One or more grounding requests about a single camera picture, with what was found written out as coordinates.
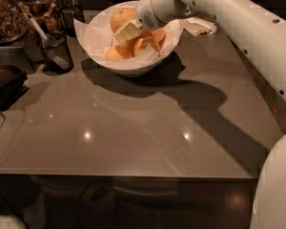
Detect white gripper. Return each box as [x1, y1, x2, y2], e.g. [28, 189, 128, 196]
[113, 0, 198, 42]

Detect large orange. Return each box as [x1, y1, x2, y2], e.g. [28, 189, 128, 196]
[110, 8, 135, 33]

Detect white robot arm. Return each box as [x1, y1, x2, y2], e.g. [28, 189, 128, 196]
[114, 0, 286, 229]

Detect white paper bowl liner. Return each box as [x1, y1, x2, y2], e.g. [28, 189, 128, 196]
[73, 1, 184, 71]

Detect white ceramic bowl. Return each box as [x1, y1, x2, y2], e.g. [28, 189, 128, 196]
[82, 0, 181, 78]

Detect large snack bowl left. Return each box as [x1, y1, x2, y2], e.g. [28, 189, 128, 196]
[0, 0, 29, 45]

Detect orange front right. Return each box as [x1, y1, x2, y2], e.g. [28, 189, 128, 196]
[133, 36, 160, 56]

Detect orange front left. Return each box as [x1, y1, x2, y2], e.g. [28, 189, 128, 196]
[106, 45, 133, 60]

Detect orange top right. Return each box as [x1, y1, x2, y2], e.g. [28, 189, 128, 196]
[140, 28, 166, 42]

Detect black mesh cup rear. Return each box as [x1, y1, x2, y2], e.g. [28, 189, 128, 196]
[61, 5, 84, 37]

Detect black mesh cup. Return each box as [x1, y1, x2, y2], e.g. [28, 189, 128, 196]
[37, 33, 73, 74]
[61, 5, 84, 37]

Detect folded white paper napkins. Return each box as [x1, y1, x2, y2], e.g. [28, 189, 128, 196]
[179, 17, 217, 36]

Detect black mesh cup front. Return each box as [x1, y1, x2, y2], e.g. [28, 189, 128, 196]
[37, 33, 73, 74]

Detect glass jar with snacks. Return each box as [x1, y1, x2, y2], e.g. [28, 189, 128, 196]
[17, 0, 64, 33]

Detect dark brown tray box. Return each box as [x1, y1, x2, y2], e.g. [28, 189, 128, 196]
[0, 65, 28, 111]

